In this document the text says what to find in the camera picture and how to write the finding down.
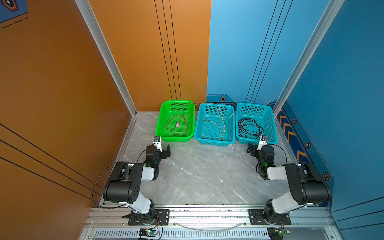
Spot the long black cable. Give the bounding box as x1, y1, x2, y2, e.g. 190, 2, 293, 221
238, 116, 265, 140

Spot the thick red cable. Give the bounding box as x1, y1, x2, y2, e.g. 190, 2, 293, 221
165, 102, 195, 136

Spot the thin yellow wire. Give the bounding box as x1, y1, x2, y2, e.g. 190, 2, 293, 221
202, 112, 235, 136

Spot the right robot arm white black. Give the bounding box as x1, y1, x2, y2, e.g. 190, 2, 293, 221
247, 141, 332, 225

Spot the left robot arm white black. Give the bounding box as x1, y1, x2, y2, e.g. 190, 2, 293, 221
96, 144, 171, 225

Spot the right teal plastic basket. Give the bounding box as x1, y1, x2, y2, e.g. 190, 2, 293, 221
235, 103, 278, 145

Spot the teal plastic basket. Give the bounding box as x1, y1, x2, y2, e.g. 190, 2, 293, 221
194, 103, 236, 147
235, 103, 278, 145

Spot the green plastic basket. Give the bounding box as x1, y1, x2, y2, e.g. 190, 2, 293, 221
155, 100, 196, 142

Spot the middle teal plastic basket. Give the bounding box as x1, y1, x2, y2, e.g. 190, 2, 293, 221
194, 103, 236, 147

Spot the left green circuit board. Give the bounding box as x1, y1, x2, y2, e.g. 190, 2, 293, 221
139, 229, 160, 239

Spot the green circuit board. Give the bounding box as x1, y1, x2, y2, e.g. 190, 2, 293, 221
267, 228, 291, 240
139, 229, 160, 239

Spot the right green circuit board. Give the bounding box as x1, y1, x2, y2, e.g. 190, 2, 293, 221
267, 228, 291, 240

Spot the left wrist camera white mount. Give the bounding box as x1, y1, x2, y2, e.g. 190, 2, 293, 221
153, 136, 163, 152

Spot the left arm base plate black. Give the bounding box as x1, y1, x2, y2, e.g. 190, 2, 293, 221
128, 209, 170, 226

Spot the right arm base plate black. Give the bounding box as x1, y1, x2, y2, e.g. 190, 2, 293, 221
248, 209, 292, 226

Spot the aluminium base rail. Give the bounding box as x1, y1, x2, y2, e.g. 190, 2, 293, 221
80, 204, 343, 240

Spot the aluminium corner frame post right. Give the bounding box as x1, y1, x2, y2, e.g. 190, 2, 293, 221
273, 0, 345, 117

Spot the aluminium corner frame post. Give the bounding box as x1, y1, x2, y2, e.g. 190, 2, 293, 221
75, 0, 137, 117
273, 0, 345, 117

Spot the aluminium corner frame post left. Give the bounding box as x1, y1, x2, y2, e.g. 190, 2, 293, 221
75, 0, 137, 117

